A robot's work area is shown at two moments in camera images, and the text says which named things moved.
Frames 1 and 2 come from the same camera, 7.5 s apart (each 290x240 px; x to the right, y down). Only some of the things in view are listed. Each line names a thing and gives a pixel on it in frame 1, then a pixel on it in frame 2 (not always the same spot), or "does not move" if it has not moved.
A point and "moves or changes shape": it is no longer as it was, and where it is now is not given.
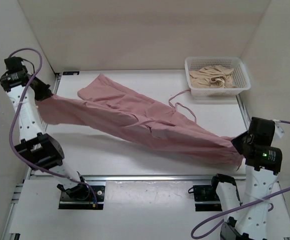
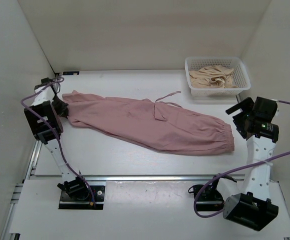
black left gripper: x=44 y=93 to x=63 y=111
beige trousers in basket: x=213 y=77 does not move
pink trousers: x=101 y=104 moves or changes shape
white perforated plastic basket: x=216 y=76 does not move
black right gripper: x=236 y=142 to x=246 y=106
